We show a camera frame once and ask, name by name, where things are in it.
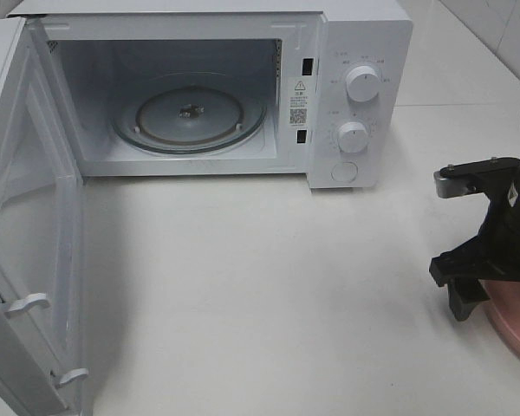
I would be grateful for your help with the pink round plate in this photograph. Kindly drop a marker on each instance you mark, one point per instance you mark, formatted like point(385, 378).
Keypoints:
point(503, 312)

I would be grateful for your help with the white microwave oven body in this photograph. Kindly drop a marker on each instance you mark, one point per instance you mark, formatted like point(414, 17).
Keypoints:
point(294, 54)

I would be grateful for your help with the white door release button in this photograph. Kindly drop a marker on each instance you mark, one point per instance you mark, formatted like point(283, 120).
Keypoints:
point(344, 172)

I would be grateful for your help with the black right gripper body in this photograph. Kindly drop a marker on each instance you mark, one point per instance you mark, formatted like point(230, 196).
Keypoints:
point(501, 235)

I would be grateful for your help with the white microwave knob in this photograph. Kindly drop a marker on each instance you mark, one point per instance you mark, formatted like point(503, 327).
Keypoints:
point(362, 82)
point(352, 137)

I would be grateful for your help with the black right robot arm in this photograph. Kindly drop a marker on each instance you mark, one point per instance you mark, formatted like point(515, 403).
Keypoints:
point(494, 253)

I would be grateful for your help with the glass microwave turntable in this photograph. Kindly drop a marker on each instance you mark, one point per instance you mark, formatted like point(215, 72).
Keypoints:
point(183, 114)

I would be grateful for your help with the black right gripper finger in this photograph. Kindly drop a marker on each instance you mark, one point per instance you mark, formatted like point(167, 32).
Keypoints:
point(461, 271)

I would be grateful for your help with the white lower microwave knob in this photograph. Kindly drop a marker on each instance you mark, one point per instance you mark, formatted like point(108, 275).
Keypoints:
point(352, 137)

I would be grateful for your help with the white upper microwave knob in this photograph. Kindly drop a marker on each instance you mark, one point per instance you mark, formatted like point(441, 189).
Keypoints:
point(362, 82)

